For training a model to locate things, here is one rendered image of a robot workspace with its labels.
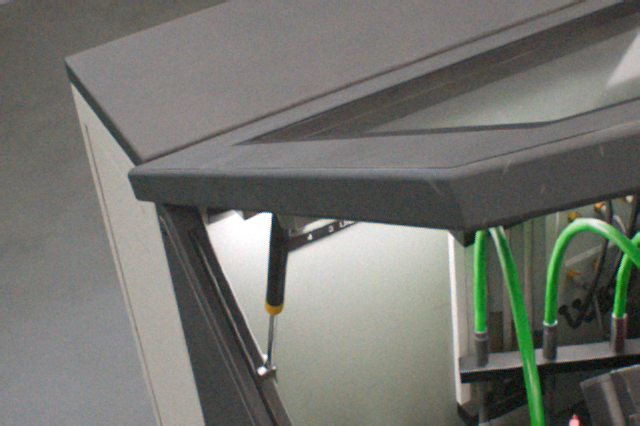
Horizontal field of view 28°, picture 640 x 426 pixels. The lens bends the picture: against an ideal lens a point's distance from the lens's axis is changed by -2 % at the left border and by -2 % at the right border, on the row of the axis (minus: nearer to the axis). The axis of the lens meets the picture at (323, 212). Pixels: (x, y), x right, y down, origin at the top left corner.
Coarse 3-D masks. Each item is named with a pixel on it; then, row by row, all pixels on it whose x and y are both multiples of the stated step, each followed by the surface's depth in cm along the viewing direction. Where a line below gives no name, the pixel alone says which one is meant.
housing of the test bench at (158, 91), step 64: (256, 0) 171; (320, 0) 169; (384, 0) 168; (448, 0) 166; (512, 0) 164; (576, 0) 163; (128, 64) 161; (192, 64) 159; (256, 64) 158; (320, 64) 156; (384, 64) 155; (128, 128) 149; (192, 128) 148; (128, 192) 158; (128, 256) 173; (192, 384) 166
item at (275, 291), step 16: (272, 224) 114; (272, 240) 116; (288, 240) 116; (272, 256) 119; (272, 272) 121; (272, 288) 124; (272, 304) 127; (272, 320) 131; (272, 336) 135; (272, 352) 138; (272, 368) 142
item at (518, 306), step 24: (480, 240) 153; (504, 240) 138; (480, 264) 158; (504, 264) 135; (480, 288) 161; (480, 312) 164; (480, 336) 166; (528, 336) 130; (528, 360) 129; (528, 384) 129
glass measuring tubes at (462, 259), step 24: (456, 240) 166; (528, 240) 173; (456, 264) 169; (528, 264) 176; (456, 288) 171; (504, 288) 176; (528, 288) 178; (456, 312) 174; (504, 312) 178; (528, 312) 181; (456, 336) 177; (504, 336) 181; (456, 360) 180; (456, 384) 183; (504, 384) 186; (504, 408) 185
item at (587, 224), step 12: (576, 228) 150; (588, 228) 148; (600, 228) 146; (612, 228) 145; (564, 240) 154; (612, 240) 144; (624, 240) 143; (564, 252) 157; (636, 252) 141; (552, 264) 159; (636, 264) 141; (552, 276) 160; (552, 288) 162; (552, 300) 163; (552, 312) 165; (552, 324) 166; (552, 336) 167; (552, 348) 168
